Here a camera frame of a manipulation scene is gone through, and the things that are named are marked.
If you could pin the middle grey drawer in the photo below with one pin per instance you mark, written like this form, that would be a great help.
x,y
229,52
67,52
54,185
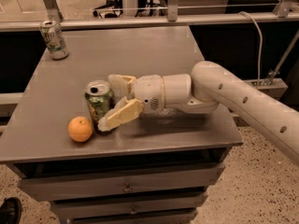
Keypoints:
x,y
130,206

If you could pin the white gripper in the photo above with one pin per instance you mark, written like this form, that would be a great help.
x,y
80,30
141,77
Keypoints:
x,y
148,91

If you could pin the black office chair base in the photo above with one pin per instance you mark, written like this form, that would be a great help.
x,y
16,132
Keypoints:
x,y
110,9

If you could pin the black shoe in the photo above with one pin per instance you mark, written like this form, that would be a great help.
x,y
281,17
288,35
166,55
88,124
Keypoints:
x,y
10,211

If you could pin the bottom grey drawer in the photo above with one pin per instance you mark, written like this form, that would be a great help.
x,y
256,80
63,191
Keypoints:
x,y
181,216

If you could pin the white 7up can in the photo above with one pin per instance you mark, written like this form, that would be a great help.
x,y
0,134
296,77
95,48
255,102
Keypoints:
x,y
52,34

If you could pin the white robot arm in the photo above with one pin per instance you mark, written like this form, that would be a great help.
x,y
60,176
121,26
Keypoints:
x,y
201,91

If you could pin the green soda can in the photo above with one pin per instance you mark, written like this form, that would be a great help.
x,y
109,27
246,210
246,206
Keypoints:
x,y
100,99

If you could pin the top grey drawer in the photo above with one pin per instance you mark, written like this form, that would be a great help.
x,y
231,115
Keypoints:
x,y
122,182

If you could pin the orange fruit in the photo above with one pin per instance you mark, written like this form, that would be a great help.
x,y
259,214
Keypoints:
x,y
80,129

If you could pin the grey drawer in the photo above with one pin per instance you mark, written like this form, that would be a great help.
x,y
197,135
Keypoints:
x,y
122,182
181,216
130,206

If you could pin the grey drawer cabinet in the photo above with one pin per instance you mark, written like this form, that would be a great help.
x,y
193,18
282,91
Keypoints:
x,y
117,133

